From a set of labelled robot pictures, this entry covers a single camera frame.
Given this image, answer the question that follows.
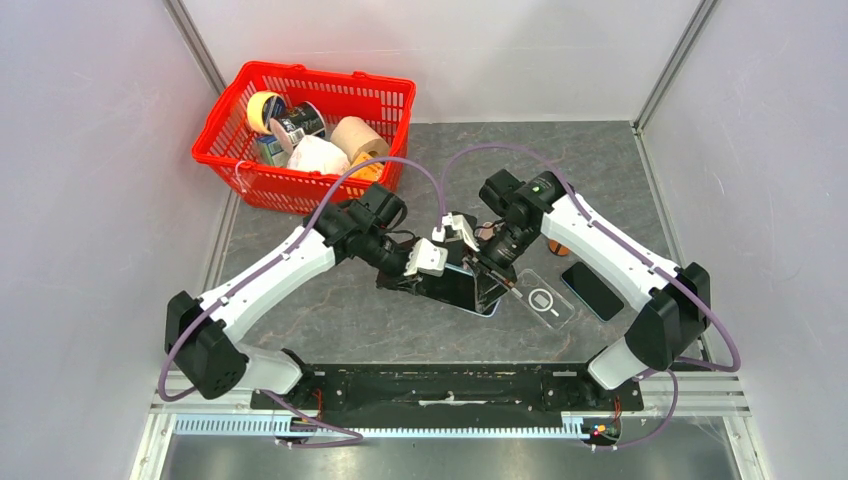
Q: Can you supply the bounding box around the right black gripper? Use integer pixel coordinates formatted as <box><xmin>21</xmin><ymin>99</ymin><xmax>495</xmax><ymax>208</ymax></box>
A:
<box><xmin>460</xmin><ymin>221</ymin><xmax>536</xmax><ymax>314</ymax></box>

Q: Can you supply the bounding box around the clear phone case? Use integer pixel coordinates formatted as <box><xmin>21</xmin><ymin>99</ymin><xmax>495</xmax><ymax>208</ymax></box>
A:
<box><xmin>512</xmin><ymin>269</ymin><xmax>575</xmax><ymax>331</ymax></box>

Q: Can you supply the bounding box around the black phone teal edge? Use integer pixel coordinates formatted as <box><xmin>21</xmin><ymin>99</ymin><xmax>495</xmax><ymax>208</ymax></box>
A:
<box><xmin>561</xmin><ymin>262</ymin><xmax>624</xmax><ymax>322</ymax></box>

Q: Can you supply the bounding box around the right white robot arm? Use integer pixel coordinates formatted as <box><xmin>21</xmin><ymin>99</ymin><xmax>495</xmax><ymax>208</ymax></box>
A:
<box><xmin>475</xmin><ymin>170</ymin><xmax>711</xmax><ymax>409</ymax></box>

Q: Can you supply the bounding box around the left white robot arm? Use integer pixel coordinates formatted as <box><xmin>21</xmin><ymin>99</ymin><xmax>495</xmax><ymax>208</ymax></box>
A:
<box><xmin>164</xmin><ymin>185</ymin><xmax>446</xmax><ymax>409</ymax></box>

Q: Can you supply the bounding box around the orange bottle blue cap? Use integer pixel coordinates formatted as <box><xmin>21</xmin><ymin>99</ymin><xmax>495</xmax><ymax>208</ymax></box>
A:
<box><xmin>548</xmin><ymin>240</ymin><xmax>571</xmax><ymax>256</ymax></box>

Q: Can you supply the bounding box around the orange small box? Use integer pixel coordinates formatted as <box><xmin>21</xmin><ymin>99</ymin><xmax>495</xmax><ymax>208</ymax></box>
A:
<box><xmin>351</xmin><ymin>152</ymin><xmax>385</xmax><ymax>182</ymax></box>

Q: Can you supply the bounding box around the white paper roll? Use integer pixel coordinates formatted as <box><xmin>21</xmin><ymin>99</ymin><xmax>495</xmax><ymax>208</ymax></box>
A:
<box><xmin>287</xmin><ymin>136</ymin><xmax>350</xmax><ymax>175</ymax></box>

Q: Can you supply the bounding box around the beige tape roll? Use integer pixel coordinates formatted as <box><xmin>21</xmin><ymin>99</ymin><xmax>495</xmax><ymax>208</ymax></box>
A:
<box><xmin>330</xmin><ymin>116</ymin><xmax>390</xmax><ymax>163</ymax></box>

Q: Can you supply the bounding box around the blue small box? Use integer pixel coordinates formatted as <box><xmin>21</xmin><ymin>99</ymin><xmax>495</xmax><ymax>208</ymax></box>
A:
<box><xmin>255</xmin><ymin>135</ymin><xmax>287</xmax><ymax>167</ymax></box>

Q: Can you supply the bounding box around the dark printed can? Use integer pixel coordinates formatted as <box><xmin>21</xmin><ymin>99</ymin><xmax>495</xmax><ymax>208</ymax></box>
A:
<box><xmin>269</xmin><ymin>102</ymin><xmax>327</xmax><ymax>153</ymax></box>

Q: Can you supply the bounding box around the red plastic basket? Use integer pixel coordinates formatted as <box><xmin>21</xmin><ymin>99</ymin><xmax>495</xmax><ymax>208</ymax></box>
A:
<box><xmin>191</xmin><ymin>61</ymin><xmax>416</xmax><ymax>215</ymax></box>

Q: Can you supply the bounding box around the yellow tape roll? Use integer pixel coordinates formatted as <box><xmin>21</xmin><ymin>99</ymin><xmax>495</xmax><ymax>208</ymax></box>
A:
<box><xmin>246</xmin><ymin>91</ymin><xmax>287</xmax><ymax>135</ymax></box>

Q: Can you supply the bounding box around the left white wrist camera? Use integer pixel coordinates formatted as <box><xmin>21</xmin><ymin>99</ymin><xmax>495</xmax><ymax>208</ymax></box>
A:
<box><xmin>404</xmin><ymin>237</ymin><xmax>449</xmax><ymax>277</ymax></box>

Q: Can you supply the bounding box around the white toothed cable duct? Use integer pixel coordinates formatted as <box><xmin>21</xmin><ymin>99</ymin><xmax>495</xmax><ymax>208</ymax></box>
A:
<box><xmin>173</xmin><ymin>413</ymin><xmax>590</xmax><ymax>440</ymax></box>

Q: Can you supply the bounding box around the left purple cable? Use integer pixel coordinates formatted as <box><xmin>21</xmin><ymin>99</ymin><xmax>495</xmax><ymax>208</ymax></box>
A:
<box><xmin>156</xmin><ymin>156</ymin><xmax>446</xmax><ymax>450</ymax></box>

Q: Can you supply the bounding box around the purple cable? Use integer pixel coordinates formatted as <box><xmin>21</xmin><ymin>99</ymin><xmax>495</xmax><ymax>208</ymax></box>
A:
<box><xmin>156</xmin><ymin>156</ymin><xmax>446</xmax><ymax>450</ymax></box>
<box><xmin>439</xmin><ymin>142</ymin><xmax>742</xmax><ymax>452</ymax></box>

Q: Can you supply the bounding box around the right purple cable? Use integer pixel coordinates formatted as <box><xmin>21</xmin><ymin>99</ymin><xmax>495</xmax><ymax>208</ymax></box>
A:
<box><xmin>439</xmin><ymin>142</ymin><xmax>742</xmax><ymax>452</ymax></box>

